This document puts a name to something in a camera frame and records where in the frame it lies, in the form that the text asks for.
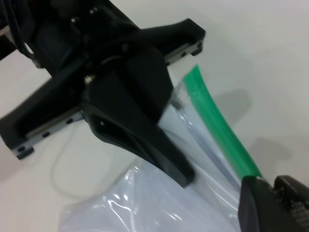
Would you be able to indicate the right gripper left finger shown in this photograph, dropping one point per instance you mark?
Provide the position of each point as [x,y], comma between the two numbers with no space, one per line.
[252,205]

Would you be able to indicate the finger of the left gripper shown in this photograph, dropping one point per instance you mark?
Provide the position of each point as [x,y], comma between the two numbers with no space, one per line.
[116,113]
[149,82]

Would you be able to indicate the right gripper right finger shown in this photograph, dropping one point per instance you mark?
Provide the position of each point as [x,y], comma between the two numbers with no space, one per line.
[297,205]

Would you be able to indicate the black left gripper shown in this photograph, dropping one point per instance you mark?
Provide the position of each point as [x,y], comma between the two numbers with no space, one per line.
[72,48]

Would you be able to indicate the clear plastic zipper bag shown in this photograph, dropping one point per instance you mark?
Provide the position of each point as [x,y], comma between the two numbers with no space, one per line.
[149,205]

